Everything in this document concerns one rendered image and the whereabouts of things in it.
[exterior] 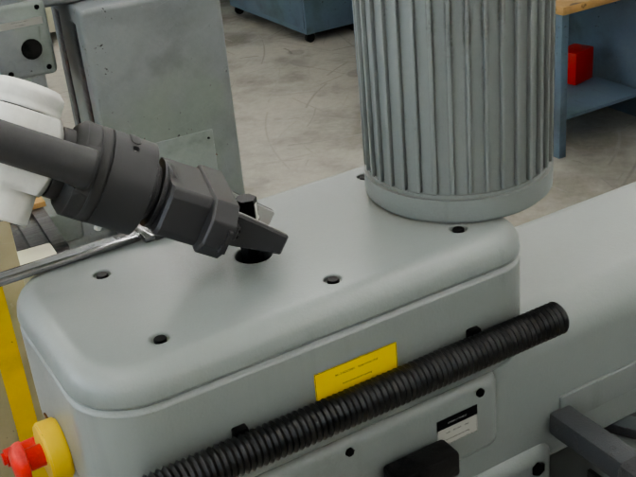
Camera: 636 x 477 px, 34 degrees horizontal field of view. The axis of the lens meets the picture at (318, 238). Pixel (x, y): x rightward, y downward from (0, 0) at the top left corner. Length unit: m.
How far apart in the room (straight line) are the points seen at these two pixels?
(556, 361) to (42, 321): 0.55
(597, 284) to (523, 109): 0.27
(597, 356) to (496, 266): 0.24
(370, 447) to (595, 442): 0.26
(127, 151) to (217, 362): 0.20
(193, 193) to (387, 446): 0.32
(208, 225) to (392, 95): 0.23
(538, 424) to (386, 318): 0.30
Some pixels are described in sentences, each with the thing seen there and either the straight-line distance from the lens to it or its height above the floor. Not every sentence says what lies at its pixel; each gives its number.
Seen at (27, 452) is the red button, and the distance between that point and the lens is 1.01.
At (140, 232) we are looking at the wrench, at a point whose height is 1.90.
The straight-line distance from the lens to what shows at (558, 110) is 5.91.
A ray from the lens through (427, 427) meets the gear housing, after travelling 1.07.
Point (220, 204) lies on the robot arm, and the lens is 0.92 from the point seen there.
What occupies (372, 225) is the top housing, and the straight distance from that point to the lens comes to 1.04.
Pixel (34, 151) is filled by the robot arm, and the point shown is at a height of 2.06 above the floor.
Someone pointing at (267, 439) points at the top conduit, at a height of 1.80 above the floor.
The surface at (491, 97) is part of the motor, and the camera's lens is 0.99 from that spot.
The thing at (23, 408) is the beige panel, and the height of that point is 0.69.
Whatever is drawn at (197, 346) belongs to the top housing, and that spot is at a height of 1.89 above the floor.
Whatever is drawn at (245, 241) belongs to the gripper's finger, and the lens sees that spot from 0.96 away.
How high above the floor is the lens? 2.35
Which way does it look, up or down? 27 degrees down
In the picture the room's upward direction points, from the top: 6 degrees counter-clockwise
